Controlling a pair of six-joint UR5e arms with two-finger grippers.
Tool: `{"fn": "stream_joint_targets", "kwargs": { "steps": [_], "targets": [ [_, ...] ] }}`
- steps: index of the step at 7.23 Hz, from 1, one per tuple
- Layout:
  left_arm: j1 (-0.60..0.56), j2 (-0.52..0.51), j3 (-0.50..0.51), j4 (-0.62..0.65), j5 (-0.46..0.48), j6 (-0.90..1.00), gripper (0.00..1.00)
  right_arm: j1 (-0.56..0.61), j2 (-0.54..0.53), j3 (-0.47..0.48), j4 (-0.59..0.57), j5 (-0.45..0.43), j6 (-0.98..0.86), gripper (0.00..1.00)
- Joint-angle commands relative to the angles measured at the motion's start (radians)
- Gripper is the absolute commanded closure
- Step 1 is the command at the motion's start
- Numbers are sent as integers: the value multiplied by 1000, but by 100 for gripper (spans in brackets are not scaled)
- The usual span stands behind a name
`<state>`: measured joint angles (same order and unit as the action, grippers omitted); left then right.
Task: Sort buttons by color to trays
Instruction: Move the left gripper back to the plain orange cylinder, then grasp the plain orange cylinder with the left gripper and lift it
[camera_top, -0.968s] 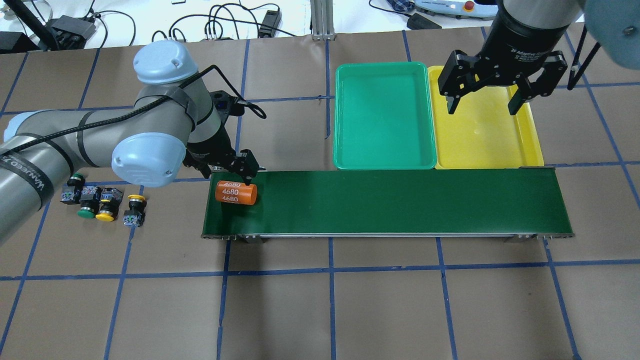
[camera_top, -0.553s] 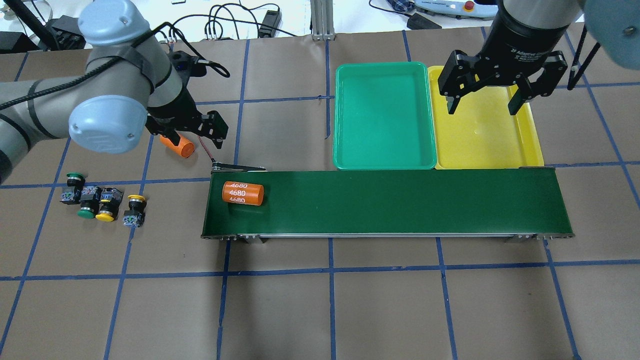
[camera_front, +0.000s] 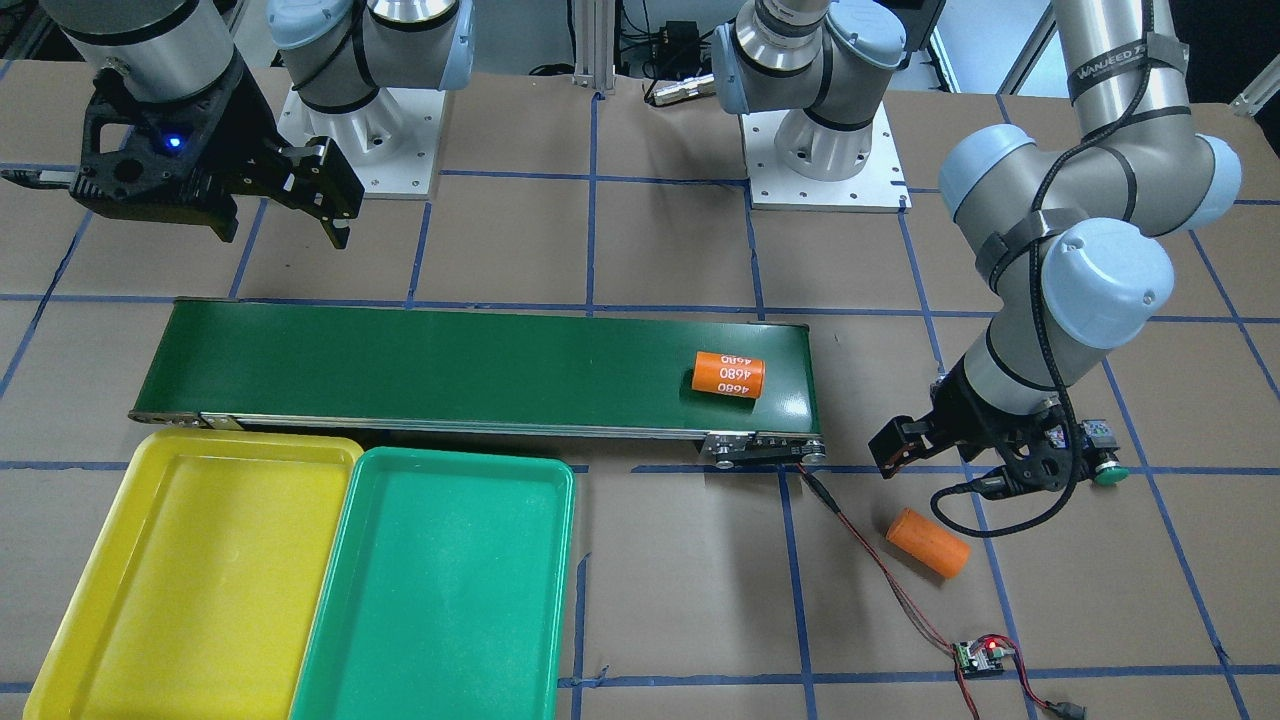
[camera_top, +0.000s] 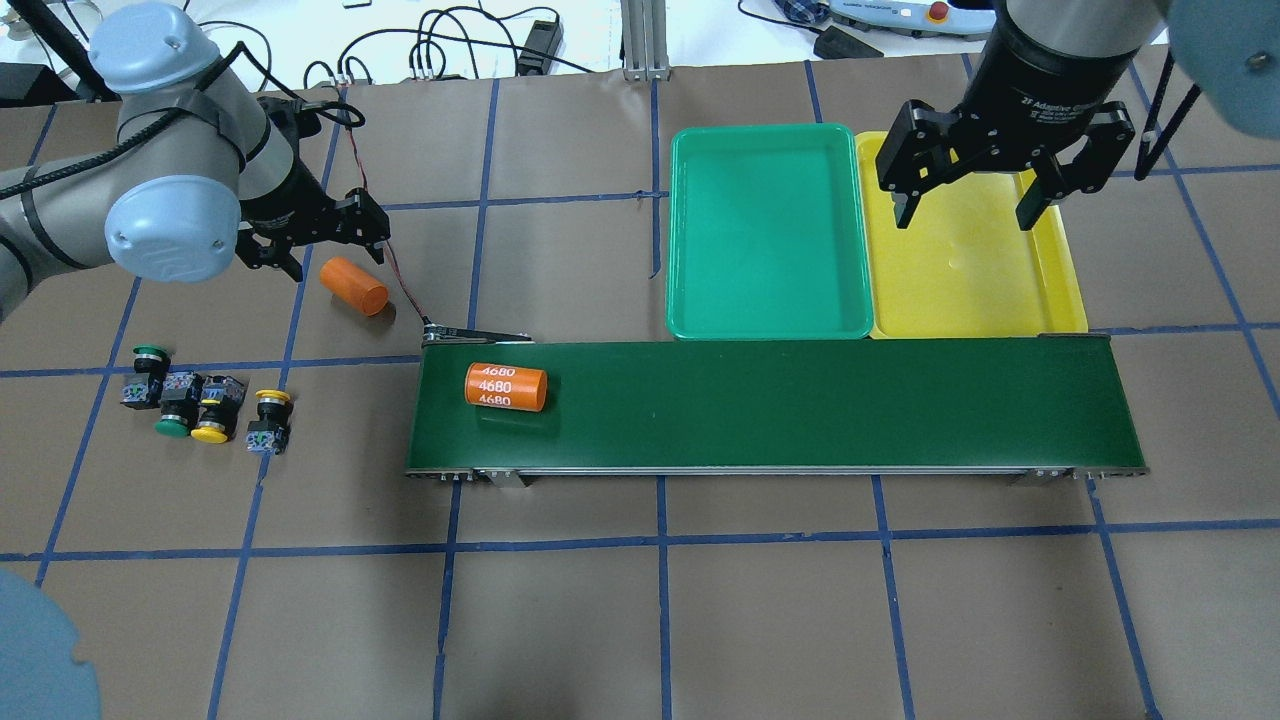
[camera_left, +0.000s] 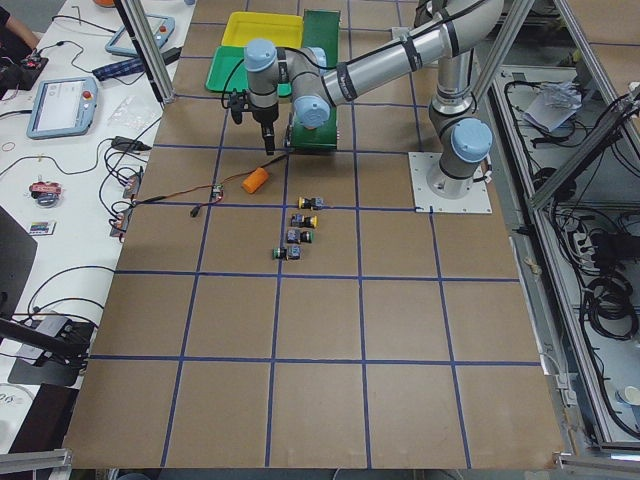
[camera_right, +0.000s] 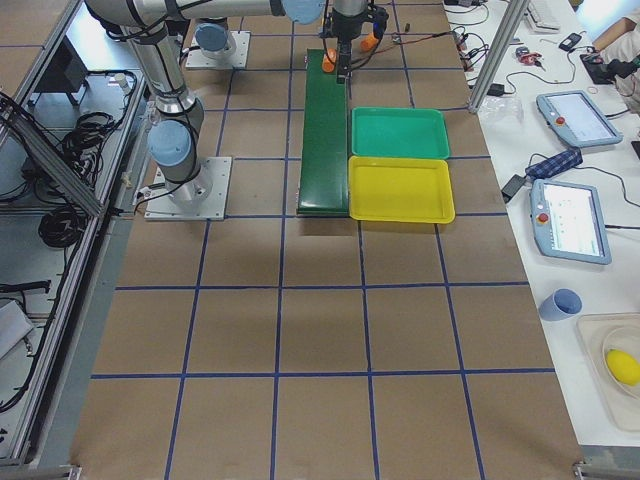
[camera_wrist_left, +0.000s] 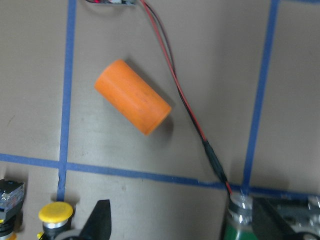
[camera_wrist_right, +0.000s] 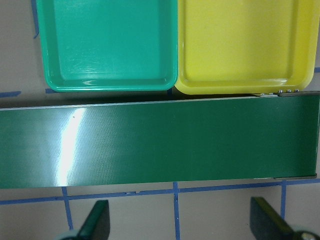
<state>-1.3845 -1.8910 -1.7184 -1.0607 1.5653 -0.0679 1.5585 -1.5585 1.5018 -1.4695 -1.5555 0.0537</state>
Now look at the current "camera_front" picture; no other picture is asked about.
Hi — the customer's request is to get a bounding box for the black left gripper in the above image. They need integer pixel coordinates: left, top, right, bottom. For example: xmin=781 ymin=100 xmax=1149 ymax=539
xmin=868 ymin=359 xmax=1084 ymax=497

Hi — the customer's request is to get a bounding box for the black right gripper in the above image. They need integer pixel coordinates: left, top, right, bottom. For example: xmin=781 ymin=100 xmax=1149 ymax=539
xmin=0 ymin=51 xmax=365 ymax=250

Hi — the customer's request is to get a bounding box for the plain orange cylinder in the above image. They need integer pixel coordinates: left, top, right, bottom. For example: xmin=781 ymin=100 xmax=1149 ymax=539
xmin=884 ymin=509 xmax=972 ymax=579

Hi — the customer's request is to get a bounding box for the orange cylinder marked 4680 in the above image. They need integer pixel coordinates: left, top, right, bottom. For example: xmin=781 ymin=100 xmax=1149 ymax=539
xmin=690 ymin=351 xmax=767 ymax=400

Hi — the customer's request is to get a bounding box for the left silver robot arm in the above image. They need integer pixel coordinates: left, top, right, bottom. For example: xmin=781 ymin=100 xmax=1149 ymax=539
xmin=710 ymin=1 xmax=1242 ymax=498

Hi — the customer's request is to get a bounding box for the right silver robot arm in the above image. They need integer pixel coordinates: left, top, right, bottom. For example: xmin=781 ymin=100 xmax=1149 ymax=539
xmin=3 ymin=1 xmax=474 ymax=249

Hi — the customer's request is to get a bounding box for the green push button outer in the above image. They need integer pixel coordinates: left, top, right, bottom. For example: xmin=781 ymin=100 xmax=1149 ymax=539
xmin=1079 ymin=419 xmax=1130 ymax=487

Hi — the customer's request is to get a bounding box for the green conveyor belt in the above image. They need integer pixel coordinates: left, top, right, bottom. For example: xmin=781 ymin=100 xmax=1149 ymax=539
xmin=129 ymin=299 xmax=827 ymax=468

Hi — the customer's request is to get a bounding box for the small motor controller board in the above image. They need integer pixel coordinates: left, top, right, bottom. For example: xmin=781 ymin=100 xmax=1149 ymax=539
xmin=952 ymin=635 xmax=1018 ymax=680

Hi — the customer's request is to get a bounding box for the yellow plastic tray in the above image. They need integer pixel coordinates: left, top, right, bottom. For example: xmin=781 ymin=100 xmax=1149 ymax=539
xmin=23 ymin=429 xmax=362 ymax=719

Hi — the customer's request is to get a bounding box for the green plastic tray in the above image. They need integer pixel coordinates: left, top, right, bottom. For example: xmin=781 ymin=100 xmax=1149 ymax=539
xmin=291 ymin=447 xmax=575 ymax=719

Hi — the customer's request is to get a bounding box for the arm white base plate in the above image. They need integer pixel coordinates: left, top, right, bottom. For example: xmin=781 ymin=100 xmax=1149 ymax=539
xmin=276 ymin=88 xmax=451 ymax=201
xmin=739 ymin=104 xmax=911 ymax=213

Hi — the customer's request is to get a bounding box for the red black controller cable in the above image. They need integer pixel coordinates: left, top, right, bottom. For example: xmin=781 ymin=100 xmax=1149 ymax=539
xmin=797 ymin=462 xmax=1089 ymax=720

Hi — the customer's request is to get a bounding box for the aluminium frame post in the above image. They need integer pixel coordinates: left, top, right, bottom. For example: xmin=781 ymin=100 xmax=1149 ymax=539
xmin=570 ymin=1 xmax=617 ymax=97

